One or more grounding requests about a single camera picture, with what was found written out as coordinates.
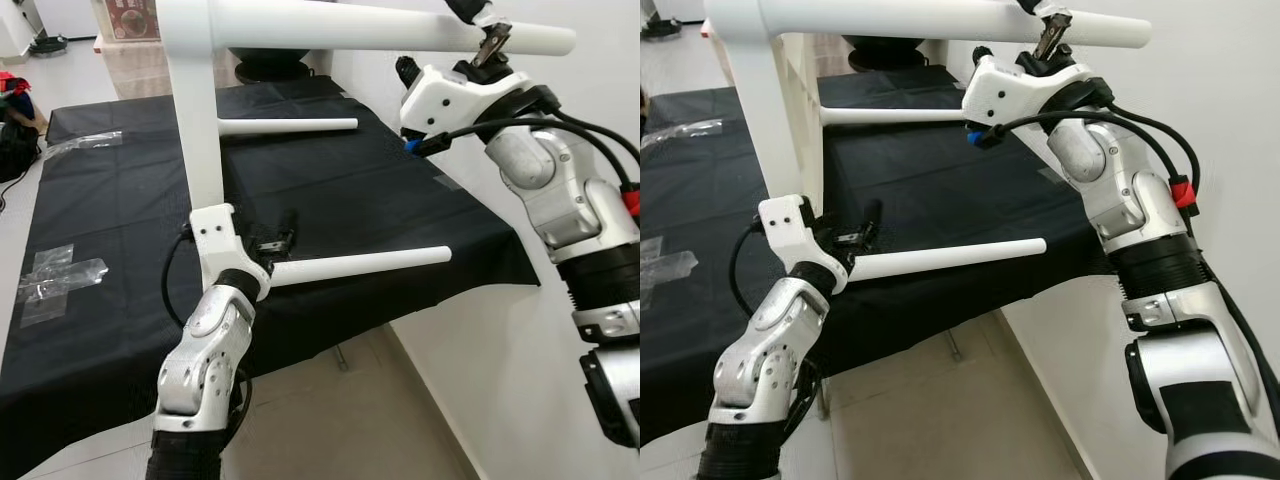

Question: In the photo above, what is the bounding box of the black tablecloth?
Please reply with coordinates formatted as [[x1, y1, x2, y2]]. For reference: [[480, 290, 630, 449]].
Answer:
[[640, 65, 1117, 447], [0, 75, 542, 479]]

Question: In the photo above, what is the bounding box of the large black bowl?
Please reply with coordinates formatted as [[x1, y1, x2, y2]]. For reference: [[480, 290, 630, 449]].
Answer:
[[843, 35, 937, 73], [233, 48, 333, 85]]

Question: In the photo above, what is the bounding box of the beige cloth covered bench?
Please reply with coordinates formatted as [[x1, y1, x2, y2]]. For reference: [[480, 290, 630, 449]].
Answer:
[[98, 38, 243, 103], [715, 33, 853, 87]]

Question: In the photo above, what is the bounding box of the clear plastic sheet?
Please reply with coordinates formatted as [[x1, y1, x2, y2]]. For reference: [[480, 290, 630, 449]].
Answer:
[[18, 243, 109, 327], [640, 235, 699, 303]]

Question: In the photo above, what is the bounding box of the clear plastic hardware bag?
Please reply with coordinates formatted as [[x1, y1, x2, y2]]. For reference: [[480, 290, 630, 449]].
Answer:
[[642, 118, 723, 151], [42, 130, 124, 161]]

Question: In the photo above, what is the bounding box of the reddish brown container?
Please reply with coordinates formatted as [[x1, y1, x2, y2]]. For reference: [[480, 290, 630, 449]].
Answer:
[[105, 0, 161, 41]]

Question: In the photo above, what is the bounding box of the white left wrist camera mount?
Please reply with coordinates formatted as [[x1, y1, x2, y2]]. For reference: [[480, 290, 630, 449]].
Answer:
[[189, 203, 273, 301], [757, 193, 851, 296]]

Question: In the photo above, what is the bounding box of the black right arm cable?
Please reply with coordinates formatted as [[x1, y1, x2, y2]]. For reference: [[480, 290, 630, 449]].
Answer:
[[983, 98, 1202, 206], [412, 108, 641, 193]]

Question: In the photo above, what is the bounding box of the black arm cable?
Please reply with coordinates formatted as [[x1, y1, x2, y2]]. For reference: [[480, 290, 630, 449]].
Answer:
[[983, 98, 1202, 206], [160, 227, 197, 331], [727, 221, 767, 317], [412, 108, 641, 193]]

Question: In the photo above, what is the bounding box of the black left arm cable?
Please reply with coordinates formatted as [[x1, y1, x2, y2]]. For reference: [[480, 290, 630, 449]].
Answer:
[[160, 227, 197, 331], [727, 221, 767, 317]]

